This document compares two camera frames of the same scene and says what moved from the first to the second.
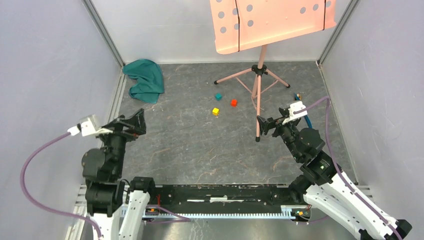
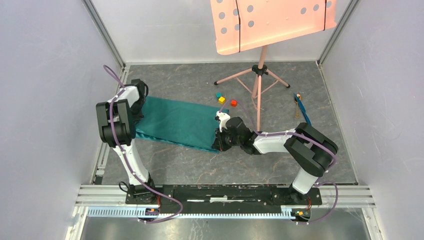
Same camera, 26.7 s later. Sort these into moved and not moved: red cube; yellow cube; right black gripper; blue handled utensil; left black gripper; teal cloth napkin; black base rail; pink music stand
Moved: teal cloth napkin; left black gripper; yellow cube; right black gripper
Not moved: blue handled utensil; red cube; pink music stand; black base rail
